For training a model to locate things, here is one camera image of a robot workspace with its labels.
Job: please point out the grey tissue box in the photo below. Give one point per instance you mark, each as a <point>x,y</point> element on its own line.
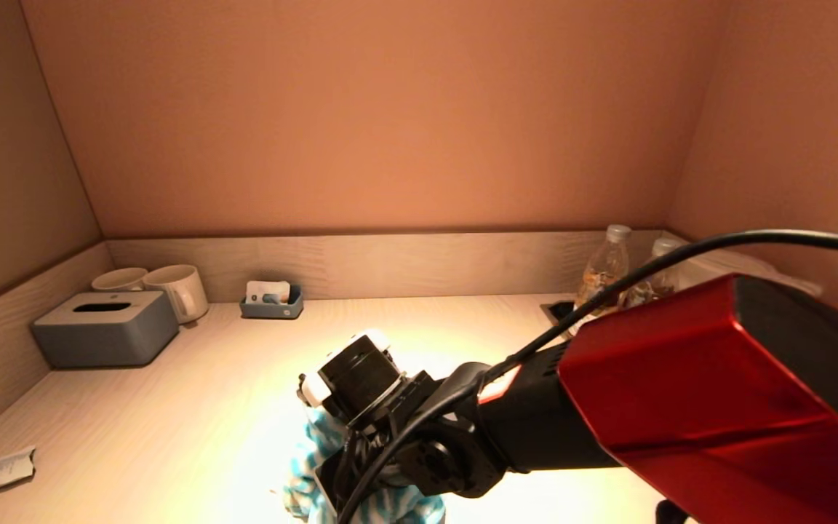
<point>106,336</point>

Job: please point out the white sachet packet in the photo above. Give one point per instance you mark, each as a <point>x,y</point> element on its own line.
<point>257,289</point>

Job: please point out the black recessed table socket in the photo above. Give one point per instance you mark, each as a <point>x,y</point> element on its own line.
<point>556,311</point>

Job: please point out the white electric kettle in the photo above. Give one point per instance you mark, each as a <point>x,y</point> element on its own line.
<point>724,263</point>

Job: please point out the small grey-blue tray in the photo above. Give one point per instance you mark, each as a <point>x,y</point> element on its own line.
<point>271,312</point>

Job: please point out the amber drink bottle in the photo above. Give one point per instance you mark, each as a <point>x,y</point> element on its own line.
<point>608,268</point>

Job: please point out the blue white striped towel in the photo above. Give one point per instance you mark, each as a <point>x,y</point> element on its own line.
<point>404,511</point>

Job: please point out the dark drink bottle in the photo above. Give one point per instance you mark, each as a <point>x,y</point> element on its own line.
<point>641,297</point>

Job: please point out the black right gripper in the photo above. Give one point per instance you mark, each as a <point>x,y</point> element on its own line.
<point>335,477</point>

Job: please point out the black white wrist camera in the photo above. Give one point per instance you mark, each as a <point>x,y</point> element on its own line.
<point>357,375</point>

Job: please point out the red black right robot arm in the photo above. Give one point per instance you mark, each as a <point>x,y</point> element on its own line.
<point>717,378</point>

